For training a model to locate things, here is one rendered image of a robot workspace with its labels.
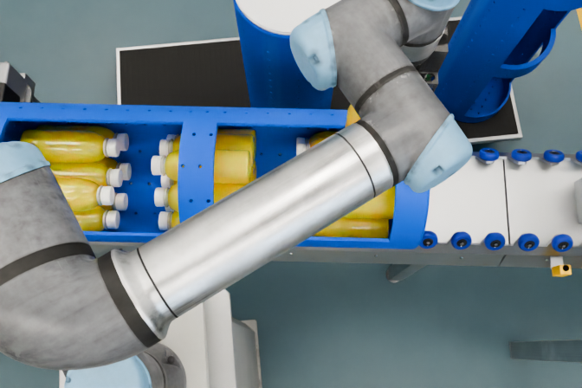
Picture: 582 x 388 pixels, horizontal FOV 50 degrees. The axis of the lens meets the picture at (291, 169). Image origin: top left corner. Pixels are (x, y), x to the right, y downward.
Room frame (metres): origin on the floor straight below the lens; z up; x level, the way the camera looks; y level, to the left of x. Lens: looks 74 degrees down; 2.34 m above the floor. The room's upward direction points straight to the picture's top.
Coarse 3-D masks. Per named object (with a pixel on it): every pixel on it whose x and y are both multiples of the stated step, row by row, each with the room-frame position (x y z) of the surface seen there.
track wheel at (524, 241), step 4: (520, 236) 0.24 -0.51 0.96; (524, 236) 0.24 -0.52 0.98; (528, 236) 0.24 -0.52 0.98; (532, 236) 0.24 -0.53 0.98; (536, 236) 0.24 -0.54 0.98; (520, 240) 0.23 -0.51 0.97; (524, 240) 0.23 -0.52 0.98; (528, 240) 0.23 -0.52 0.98; (532, 240) 0.23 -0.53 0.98; (536, 240) 0.23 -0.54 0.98; (520, 244) 0.22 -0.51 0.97; (524, 244) 0.22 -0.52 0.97; (528, 244) 0.22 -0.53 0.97; (532, 244) 0.22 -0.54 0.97; (536, 244) 0.22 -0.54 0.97; (520, 248) 0.22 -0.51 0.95; (524, 248) 0.21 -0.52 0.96; (528, 248) 0.21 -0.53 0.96; (532, 248) 0.21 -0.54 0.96
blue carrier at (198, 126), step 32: (0, 128) 0.40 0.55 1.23; (32, 128) 0.47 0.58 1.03; (128, 128) 0.47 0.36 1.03; (160, 128) 0.47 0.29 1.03; (192, 128) 0.40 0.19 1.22; (224, 128) 0.47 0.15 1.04; (256, 128) 0.47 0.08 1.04; (288, 128) 0.47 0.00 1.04; (320, 128) 0.47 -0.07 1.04; (128, 160) 0.41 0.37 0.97; (192, 160) 0.34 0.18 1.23; (256, 160) 0.41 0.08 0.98; (128, 192) 0.34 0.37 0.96; (192, 192) 0.28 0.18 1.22; (416, 192) 0.28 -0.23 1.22; (128, 224) 0.26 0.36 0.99; (416, 224) 0.22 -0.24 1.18
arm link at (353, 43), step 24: (360, 0) 0.34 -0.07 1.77; (384, 0) 0.34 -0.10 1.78; (312, 24) 0.32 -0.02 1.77; (336, 24) 0.31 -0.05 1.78; (360, 24) 0.31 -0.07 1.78; (384, 24) 0.32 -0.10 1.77; (312, 48) 0.29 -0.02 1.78; (336, 48) 0.29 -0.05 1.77; (360, 48) 0.29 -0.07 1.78; (384, 48) 0.29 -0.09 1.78; (312, 72) 0.27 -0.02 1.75; (336, 72) 0.27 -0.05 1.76; (360, 72) 0.26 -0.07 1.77; (384, 72) 0.26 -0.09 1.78; (360, 96) 0.24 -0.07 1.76
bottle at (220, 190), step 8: (176, 184) 0.32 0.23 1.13; (216, 184) 0.31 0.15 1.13; (224, 184) 0.31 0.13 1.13; (232, 184) 0.32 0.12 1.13; (240, 184) 0.31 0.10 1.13; (168, 192) 0.30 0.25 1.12; (176, 192) 0.30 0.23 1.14; (216, 192) 0.30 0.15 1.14; (224, 192) 0.30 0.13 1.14; (232, 192) 0.30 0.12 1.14; (168, 200) 0.29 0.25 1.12; (176, 200) 0.28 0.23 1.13; (216, 200) 0.28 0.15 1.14; (176, 208) 0.27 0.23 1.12
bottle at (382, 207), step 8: (384, 192) 0.30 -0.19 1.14; (392, 192) 0.30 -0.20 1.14; (376, 200) 0.28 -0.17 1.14; (384, 200) 0.28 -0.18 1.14; (392, 200) 0.28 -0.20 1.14; (360, 208) 0.27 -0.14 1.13; (368, 208) 0.27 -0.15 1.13; (376, 208) 0.27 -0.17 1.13; (384, 208) 0.27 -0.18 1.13; (392, 208) 0.27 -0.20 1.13; (352, 216) 0.25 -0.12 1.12; (360, 216) 0.25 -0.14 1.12; (368, 216) 0.25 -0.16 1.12; (376, 216) 0.25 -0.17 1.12; (384, 216) 0.25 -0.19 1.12; (392, 216) 0.25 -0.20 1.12
